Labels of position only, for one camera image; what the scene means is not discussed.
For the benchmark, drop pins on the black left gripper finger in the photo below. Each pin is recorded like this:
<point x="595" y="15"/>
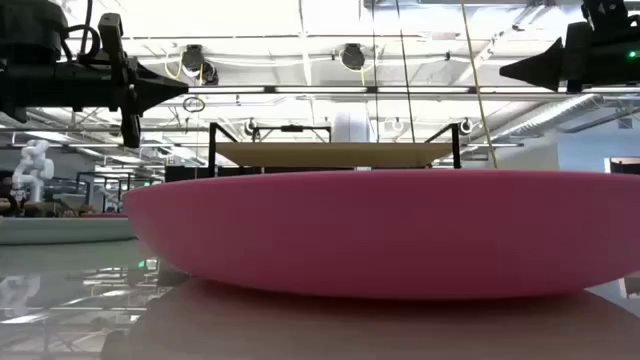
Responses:
<point x="157" y="97"/>
<point x="155" y="82"/>

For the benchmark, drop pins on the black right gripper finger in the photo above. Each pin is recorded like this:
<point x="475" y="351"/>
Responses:
<point x="547" y="81"/>
<point x="547" y="60"/>

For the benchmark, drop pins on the pink round plate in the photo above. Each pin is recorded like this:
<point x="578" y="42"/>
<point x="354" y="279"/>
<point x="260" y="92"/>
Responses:
<point x="380" y="235"/>

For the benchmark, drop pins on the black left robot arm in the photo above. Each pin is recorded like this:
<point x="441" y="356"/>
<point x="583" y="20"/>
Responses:
<point x="30" y="30"/>

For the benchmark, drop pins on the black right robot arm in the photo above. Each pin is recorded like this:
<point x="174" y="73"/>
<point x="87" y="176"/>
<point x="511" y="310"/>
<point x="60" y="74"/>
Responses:
<point x="607" y="15"/>

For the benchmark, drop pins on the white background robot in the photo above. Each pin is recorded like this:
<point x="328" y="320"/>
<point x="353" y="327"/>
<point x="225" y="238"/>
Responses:
<point x="34" y="167"/>

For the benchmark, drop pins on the long ceiling light strip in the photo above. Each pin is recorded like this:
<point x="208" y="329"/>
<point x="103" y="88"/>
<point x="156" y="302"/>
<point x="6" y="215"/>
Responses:
<point x="325" y="89"/>

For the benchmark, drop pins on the white cylindrical ceiling fixture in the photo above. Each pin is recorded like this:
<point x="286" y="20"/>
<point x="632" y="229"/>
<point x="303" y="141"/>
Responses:
<point x="351" y="126"/>

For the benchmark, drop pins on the silver ceiling duct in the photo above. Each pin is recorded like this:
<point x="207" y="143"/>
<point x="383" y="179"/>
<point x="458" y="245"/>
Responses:
<point x="545" y="117"/>

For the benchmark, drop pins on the black background workstation frame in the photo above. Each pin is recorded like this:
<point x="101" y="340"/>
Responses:
<point x="120" y="192"/>

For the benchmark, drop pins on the black background metal frame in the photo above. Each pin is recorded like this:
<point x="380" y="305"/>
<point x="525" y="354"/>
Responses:
<point x="292" y="128"/>

